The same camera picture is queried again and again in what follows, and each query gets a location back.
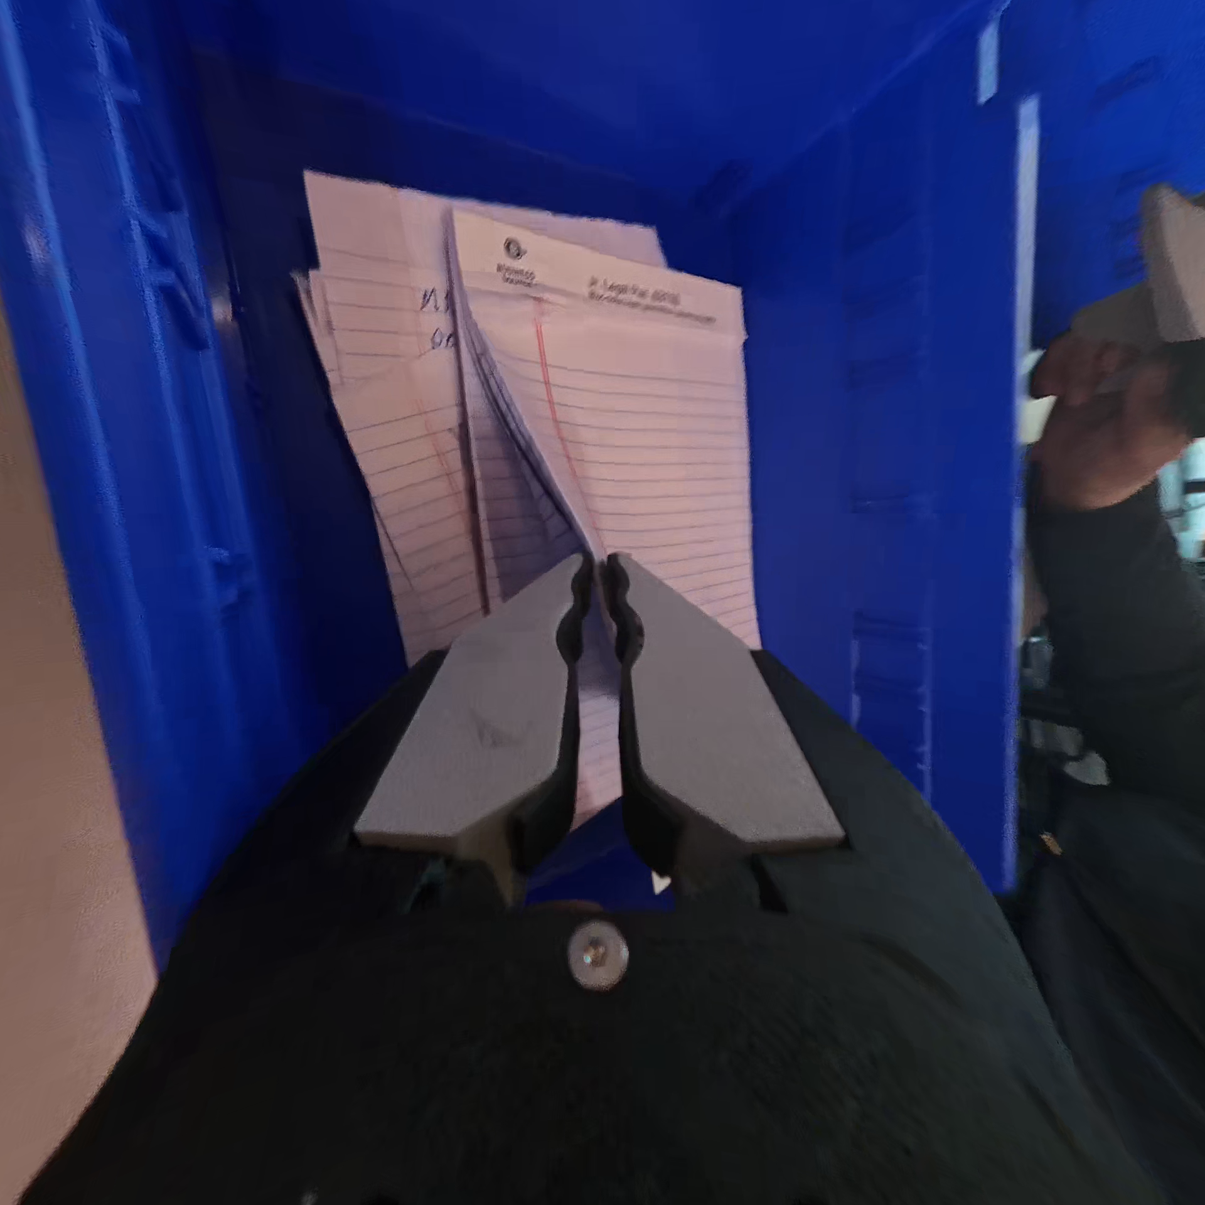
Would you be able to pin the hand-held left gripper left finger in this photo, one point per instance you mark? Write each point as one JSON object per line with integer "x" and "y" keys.
{"x": 470, "y": 744}

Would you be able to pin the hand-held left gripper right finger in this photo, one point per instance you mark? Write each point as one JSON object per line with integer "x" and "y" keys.
{"x": 724, "y": 744}

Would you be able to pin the blue plastic bin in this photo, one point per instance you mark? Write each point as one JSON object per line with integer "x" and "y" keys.
{"x": 846, "y": 471}

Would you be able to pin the white lined notepad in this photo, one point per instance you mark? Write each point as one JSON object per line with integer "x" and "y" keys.
{"x": 649, "y": 453}

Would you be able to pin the person's right hand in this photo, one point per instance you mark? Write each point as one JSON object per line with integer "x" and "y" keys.
{"x": 1101, "y": 443}

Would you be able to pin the handwritten lined paper sheet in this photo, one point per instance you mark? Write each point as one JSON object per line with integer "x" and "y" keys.
{"x": 375, "y": 471}

